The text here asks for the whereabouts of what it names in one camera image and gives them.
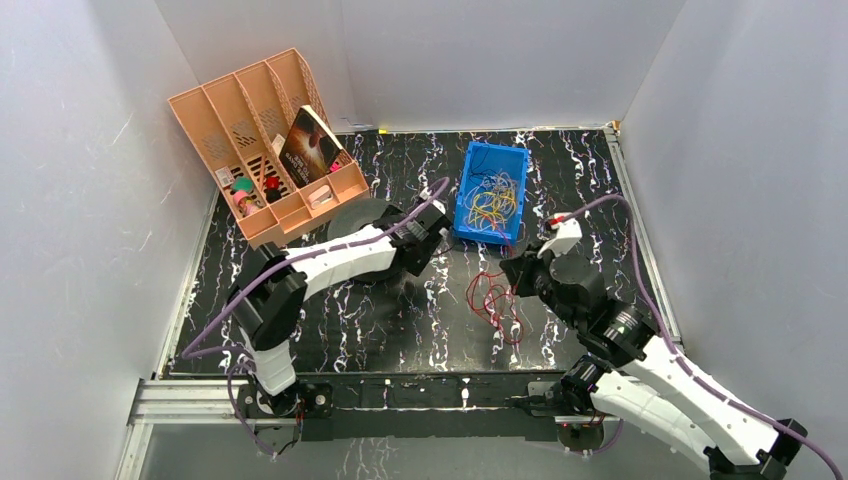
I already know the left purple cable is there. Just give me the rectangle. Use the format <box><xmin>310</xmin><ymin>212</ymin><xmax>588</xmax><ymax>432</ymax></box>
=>
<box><xmin>180</xmin><ymin>176</ymin><xmax>452</xmax><ymax>458</ymax></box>

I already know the bundle of coloured wires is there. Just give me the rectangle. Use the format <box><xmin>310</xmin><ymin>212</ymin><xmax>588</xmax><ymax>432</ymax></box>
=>
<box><xmin>460</xmin><ymin>168</ymin><xmax>525</xmax><ymax>233</ymax></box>

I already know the red wire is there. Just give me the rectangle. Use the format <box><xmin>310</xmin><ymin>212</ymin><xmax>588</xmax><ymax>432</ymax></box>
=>
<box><xmin>465</xmin><ymin>225</ymin><xmax>526</xmax><ymax>347</ymax></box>

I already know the orange file organizer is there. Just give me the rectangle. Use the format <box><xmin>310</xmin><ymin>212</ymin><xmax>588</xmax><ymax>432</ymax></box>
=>
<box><xmin>169</xmin><ymin>48</ymin><xmax>370</xmax><ymax>248</ymax></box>

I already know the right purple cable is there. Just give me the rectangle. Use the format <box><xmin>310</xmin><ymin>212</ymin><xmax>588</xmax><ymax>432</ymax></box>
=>
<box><xmin>563</xmin><ymin>193</ymin><xmax>846</xmax><ymax>480</ymax></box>

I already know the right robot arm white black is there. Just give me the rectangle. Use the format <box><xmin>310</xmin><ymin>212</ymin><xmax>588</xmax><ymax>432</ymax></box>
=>
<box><xmin>500</xmin><ymin>252</ymin><xmax>807</xmax><ymax>479</ymax></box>

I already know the red black small item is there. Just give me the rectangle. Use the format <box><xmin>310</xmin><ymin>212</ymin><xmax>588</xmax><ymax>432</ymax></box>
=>
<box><xmin>263</xmin><ymin>175</ymin><xmax>282</xmax><ymax>204</ymax></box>

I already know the purple cable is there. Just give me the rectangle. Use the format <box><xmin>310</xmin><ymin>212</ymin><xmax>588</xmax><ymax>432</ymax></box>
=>
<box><xmin>563</xmin><ymin>193</ymin><xmax>846</xmax><ymax>480</ymax></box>
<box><xmin>180</xmin><ymin>176</ymin><xmax>452</xmax><ymax>458</ymax></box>

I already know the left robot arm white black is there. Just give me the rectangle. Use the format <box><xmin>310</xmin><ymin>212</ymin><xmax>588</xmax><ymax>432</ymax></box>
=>
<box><xmin>228</xmin><ymin>198</ymin><xmax>452</xmax><ymax>417</ymax></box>

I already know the blue plastic bin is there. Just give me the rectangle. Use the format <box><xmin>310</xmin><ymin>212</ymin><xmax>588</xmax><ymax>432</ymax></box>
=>
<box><xmin>454</xmin><ymin>141</ymin><xmax>529</xmax><ymax>246</ymax></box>

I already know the green tape roll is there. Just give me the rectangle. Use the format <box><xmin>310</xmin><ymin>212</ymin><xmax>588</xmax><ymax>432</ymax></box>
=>
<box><xmin>231</xmin><ymin>176</ymin><xmax>254</xmax><ymax>192</ymax></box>

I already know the brown book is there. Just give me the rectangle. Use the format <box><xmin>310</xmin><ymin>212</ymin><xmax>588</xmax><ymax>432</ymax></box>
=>
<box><xmin>278</xmin><ymin>105</ymin><xmax>343</xmax><ymax>189</ymax></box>

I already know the grey perforated cable spool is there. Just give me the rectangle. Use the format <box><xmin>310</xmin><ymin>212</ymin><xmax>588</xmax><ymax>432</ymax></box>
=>
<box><xmin>326</xmin><ymin>198</ymin><xmax>403</xmax><ymax>283</ymax></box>

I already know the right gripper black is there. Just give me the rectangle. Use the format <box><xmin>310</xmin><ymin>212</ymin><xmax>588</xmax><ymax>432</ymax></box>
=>
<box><xmin>500</xmin><ymin>240</ymin><xmax>580</xmax><ymax>330</ymax></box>

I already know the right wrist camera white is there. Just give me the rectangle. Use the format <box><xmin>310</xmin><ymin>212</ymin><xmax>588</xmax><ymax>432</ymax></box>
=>
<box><xmin>536</xmin><ymin>212</ymin><xmax>582</xmax><ymax>259</ymax></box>

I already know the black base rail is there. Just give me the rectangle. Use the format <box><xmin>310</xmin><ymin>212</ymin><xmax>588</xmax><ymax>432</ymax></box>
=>
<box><xmin>301</xmin><ymin>371</ymin><xmax>573</xmax><ymax>442</ymax></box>

